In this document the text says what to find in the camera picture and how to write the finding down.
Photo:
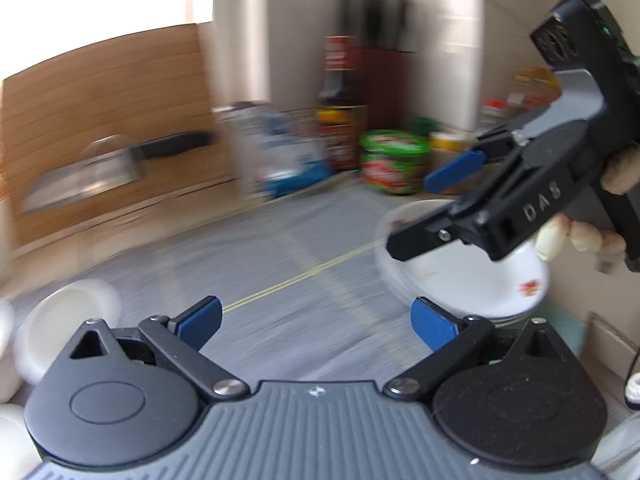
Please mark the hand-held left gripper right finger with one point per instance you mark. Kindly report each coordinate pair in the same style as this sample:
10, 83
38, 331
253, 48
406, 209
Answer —
432, 325

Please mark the bamboo cutting board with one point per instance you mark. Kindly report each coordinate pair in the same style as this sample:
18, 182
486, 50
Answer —
110, 90

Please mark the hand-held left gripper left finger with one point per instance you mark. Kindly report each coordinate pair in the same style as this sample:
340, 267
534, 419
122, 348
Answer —
200, 322

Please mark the person's right hand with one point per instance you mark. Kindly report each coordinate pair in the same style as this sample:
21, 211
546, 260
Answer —
550, 240

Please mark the dark red knife block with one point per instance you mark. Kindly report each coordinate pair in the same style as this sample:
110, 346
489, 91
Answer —
387, 95

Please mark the white plate with food residue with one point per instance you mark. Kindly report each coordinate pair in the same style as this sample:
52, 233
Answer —
465, 280

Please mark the dark sauce bottle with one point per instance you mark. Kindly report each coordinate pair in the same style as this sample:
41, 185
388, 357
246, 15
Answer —
340, 100

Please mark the green lidded sauce jar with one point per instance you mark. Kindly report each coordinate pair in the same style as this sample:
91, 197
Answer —
395, 165

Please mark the white blue salt bag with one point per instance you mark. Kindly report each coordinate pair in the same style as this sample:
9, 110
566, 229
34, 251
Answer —
280, 155

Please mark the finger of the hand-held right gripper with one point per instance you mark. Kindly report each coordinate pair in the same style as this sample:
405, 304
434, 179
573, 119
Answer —
452, 172
425, 237

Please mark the yellow lidded spice jar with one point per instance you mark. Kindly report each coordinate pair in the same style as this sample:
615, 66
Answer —
450, 142

